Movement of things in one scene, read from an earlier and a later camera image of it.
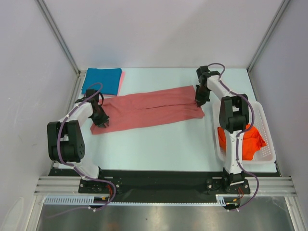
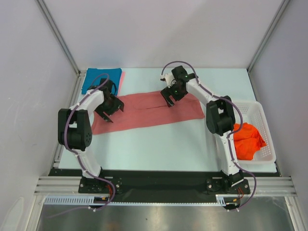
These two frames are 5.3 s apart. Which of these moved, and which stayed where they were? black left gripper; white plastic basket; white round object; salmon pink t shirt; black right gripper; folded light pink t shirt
Moved: black right gripper; black left gripper
Stayed: white plastic basket; folded light pink t shirt; salmon pink t shirt; white round object
